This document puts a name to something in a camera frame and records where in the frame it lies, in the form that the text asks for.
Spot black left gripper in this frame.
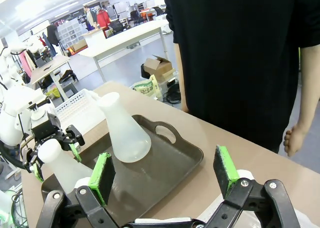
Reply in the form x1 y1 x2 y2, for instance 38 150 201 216
21 111 86 183

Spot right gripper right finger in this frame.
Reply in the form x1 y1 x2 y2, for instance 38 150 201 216
207 144 301 228

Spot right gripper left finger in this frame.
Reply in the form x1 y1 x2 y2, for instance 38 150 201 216
36 152 120 228

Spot translucent white conical flask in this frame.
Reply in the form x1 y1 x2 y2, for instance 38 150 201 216
37 138 95 195
96 91 153 164

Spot person's right forearm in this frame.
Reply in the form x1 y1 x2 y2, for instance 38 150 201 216
173 42 190 113

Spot person's left forearm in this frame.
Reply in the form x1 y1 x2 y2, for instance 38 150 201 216
297 46 320 131

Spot person's left hand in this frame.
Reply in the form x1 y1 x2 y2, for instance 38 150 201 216
283 124 310 158

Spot white perforated plastic basket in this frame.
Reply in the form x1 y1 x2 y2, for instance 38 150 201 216
53 88 107 136

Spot dark brown plastic tray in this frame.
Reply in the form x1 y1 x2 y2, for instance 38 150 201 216
40 114 205 226

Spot wooden height-adjustable desk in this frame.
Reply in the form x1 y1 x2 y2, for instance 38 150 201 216
31 54 72 101

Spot pink hanging garment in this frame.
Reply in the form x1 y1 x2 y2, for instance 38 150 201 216
17 50 33 78

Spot green white plastic bag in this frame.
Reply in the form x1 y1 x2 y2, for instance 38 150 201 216
132 79 161 100

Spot person in black shirt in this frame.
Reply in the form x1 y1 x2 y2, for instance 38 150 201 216
163 0 320 154

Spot black hanging jacket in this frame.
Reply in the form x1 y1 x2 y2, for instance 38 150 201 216
46 24 60 47

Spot white drawer shelf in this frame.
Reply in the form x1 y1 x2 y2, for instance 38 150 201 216
56 19 85 48

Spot open cardboard box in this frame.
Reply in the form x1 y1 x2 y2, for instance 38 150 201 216
143 54 176 83

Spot long white table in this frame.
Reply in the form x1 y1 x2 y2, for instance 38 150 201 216
78 19 173 83

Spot black mesh office chair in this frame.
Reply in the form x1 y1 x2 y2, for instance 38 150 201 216
108 20 125 35

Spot red hanging garment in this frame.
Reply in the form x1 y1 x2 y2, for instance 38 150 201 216
96 9 111 29

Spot black floor cables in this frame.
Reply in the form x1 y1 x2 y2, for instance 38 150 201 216
162 86 182 104

